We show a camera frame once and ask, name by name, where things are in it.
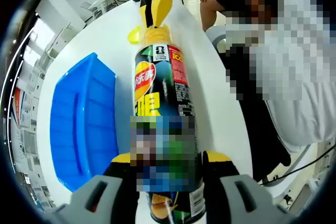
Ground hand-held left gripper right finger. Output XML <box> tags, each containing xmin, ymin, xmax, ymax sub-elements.
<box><xmin>202</xmin><ymin>150</ymin><xmax>289</xmax><ymax>224</ymax></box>

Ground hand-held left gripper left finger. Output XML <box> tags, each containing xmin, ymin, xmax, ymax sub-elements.
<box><xmin>51</xmin><ymin>152</ymin><xmax>140</xmax><ymax>224</ymax></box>

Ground stack of yellow chips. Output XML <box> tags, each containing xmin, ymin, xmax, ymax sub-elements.
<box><xmin>141</xmin><ymin>24</ymin><xmax>172</xmax><ymax>45</ymax></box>

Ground yellow plastic container lid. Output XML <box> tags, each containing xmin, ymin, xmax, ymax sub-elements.
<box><xmin>128</xmin><ymin>24</ymin><xmax>144</xmax><ymax>45</ymax></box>

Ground blue plastic box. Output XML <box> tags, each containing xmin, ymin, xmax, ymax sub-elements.
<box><xmin>49</xmin><ymin>52</ymin><xmax>120</xmax><ymax>193</ymax></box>

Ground tall dark chip container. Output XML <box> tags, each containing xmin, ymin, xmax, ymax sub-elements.
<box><xmin>130</xmin><ymin>41</ymin><xmax>207</xmax><ymax>224</ymax></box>

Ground person's bare leg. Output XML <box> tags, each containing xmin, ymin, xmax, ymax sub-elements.
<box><xmin>199</xmin><ymin>0</ymin><xmax>229</xmax><ymax>33</ymax></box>

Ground grey chair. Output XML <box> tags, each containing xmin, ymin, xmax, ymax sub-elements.
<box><xmin>205</xmin><ymin>26</ymin><xmax>229</xmax><ymax>53</ymax></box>

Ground person in white shirt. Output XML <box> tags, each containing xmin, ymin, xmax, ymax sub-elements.
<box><xmin>214</xmin><ymin>0</ymin><xmax>292</xmax><ymax>183</ymax></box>

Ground row of white storage cabinets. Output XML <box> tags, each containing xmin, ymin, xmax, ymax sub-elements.
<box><xmin>5</xmin><ymin>19</ymin><xmax>79</xmax><ymax>209</ymax></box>

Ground white table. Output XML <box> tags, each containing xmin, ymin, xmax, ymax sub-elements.
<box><xmin>36</xmin><ymin>0</ymin><xmax>254</xmax><ymax>224</ymax></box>

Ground black cable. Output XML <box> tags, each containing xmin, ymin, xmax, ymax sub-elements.
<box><xmin>262</xmin><ymin>150</ymin><xmax>336</xmax><ymax>185</ymax></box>

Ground red blue wall banner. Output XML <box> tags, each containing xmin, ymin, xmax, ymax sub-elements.
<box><xmin>13</xmin><ymin>87</ymin><xmax>27</xmax><ymax>127</ymax></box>

